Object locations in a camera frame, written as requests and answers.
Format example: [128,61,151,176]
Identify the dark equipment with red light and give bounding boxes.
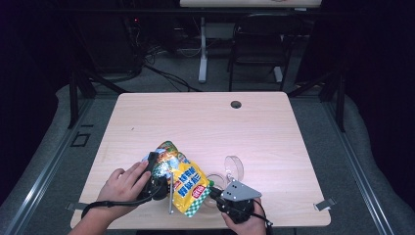
[121,14,147,71]

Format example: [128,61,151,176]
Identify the grey tape strip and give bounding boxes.
[65,202,90,212]
[312,197,338,212]

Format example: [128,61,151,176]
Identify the yellow spouted food pouch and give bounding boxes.
[141,140,212,218]

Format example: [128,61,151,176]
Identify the person's left hand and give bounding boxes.
[97,161,153,220]

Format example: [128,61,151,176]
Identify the left hand-held gripper cable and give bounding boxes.
[80,184,164,220]

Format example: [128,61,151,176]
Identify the white-legged background desk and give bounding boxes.
[179,0,323,84]

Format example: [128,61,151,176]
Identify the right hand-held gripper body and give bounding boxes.
[217,180,262,225]

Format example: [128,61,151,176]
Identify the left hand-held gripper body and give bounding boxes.
[136,172,175,215]

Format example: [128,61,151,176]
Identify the person's right hand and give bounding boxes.
[221,203,267,235]

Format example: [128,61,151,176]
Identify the black folding chair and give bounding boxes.
[227,13,303,93]

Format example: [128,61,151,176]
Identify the aluminium floor rail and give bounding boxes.
[321,100,396,235]
[3,97,96,235]

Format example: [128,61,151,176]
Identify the hand-held gripper cable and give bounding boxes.
[250,199,274,235]
[80,184,164,220]

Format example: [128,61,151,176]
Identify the black floor cables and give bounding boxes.
[141,45,203,93]

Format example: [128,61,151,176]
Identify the right hand-held gripper cable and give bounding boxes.
[250,199,274,235]

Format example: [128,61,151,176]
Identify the black metal stand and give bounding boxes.
[287,70,346,133]
[67,67,129,129]

